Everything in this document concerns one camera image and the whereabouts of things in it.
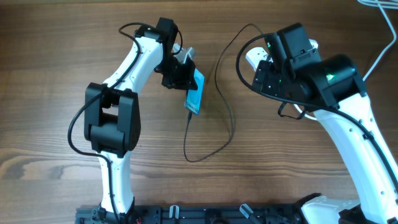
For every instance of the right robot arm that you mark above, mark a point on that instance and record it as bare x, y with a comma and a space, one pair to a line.
290, 69

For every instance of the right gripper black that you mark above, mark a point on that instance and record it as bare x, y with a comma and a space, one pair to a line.
270, 83

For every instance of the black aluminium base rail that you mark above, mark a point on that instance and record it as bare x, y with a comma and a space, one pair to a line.
280, 213

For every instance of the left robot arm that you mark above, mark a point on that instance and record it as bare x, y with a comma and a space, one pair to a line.
112, 122

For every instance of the white power strip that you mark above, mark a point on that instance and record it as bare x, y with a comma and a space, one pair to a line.
255, 55

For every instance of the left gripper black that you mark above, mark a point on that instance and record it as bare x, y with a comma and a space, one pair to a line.
186, 81

